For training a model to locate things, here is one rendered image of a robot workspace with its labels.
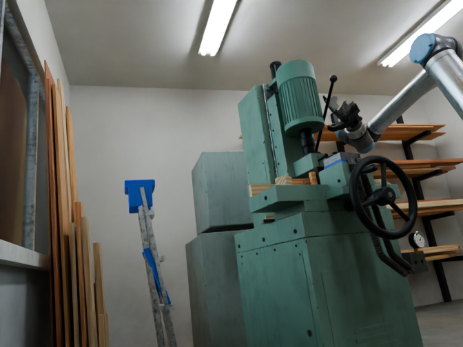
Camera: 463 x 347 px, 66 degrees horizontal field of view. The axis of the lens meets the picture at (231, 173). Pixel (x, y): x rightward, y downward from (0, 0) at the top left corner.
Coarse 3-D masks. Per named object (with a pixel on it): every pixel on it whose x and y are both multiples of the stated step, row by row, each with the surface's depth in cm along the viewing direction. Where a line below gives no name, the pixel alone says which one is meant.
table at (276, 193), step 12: (264, 192) 130; (276, 192) 123; (288, 192) 125; (300, 192) 127; (312, 192) 129; (324, 192) 131; (336, 192) 126; (348, 192) 123; (396, 192) 147; (252, 204) 138; (264, 204) 130; (276, 204) 128; (288, 204) 131
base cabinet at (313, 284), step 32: (256, 256) 153; (288, 256) 131; (320, 256) 122; (352, 256) 128; (256, 288) 152; (288, 288) 130; (320, 288) 118; (352, 288) 123; (384, 288) 129; (256, 320) 152; (288, 320) 130; (320, 320) 115; (352, 320) 120; (384, 320) 125; (416, 320) 131
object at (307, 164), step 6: (306, 156) 152; (312, 156) 149; (318, 156) 150; (294, 162) 160; (300, 162) 155; (306, 162) 152; (312, 162) 148; (318, 162) 149; (294, 168) 160; (300, 168) 155; (306, 168) 152; (312, 168) 148; (300, 174) 155; (306, 174) 156
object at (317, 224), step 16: (384, 208) 142; (272, 224) 141; (288, 224) 131; (304, 224) 123; (320, 224) 126; (336, 224) 129; (352, 224) 132; (240, 240) 167; (256, 240) 153; (272, 240) 141; (288, 240) 131
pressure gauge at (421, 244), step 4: (416, 232) 136; (420, 232) 136; (412, 236) 135; (416, 236) 135; (420, 236) 136; (412, 240) 135; (416, 240) 135; (420, 240) 135; (424, 240) 136; (412, 244) 135; (416, 244) 134; (420, 244) 135; (424, 244) 135; (416, 248) 135; (416, 252) 136
